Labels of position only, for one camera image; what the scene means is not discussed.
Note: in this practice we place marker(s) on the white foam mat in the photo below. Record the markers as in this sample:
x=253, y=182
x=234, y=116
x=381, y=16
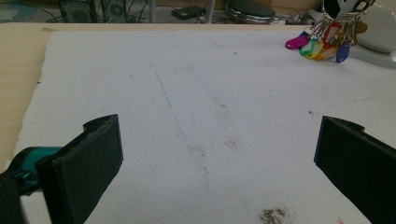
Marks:
x=199, y=109

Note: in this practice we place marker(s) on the white bowl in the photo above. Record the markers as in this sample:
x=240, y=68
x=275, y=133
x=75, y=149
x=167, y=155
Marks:
x=379, y=28

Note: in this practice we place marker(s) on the white pole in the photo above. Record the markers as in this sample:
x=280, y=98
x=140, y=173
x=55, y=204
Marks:
x=209, y=11

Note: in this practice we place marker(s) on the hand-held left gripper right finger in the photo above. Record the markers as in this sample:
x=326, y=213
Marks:
x=364, y=168

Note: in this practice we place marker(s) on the large black computer tower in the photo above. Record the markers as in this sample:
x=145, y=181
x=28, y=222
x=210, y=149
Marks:
x=76, y=11

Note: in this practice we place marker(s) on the black round stool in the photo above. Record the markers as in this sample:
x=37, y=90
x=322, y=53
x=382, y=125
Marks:
x=249, y=11

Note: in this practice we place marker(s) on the slim black computer tower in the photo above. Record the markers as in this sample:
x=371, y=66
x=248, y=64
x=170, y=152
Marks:
x=115, y=11

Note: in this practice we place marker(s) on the key bunch with coloured tags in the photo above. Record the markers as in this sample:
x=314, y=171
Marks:
x=327, y=43

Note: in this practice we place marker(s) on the flat black device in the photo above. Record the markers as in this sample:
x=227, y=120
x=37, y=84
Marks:
x=188, y=13

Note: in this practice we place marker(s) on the white table leg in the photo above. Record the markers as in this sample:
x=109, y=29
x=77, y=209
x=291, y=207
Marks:
x=152, y=11

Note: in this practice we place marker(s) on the wooden cabinet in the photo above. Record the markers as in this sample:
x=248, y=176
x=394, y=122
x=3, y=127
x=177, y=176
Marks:
x=295, y=3

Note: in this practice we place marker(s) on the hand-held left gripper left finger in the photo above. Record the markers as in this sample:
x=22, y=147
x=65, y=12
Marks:
x=84, y=168

